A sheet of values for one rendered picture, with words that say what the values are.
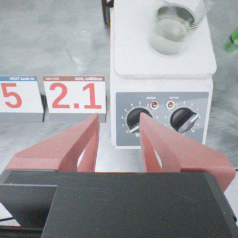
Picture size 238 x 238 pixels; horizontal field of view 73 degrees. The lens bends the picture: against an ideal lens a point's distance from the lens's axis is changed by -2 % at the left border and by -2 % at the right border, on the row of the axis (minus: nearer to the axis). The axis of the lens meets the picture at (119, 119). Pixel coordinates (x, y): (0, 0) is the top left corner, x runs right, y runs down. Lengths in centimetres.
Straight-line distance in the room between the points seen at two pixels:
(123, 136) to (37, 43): 24
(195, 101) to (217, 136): 9
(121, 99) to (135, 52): 6
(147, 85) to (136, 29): 7
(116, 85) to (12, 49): 23
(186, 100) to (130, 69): 8
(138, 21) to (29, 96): 19
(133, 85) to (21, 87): 17
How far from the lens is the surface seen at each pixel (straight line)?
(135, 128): 20
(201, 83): 23
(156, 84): 21
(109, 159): 25
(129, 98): 21
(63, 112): 27
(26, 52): 36
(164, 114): 22
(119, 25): 23
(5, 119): 31
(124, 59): 20
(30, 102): 29
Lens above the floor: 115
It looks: 76 degrees down
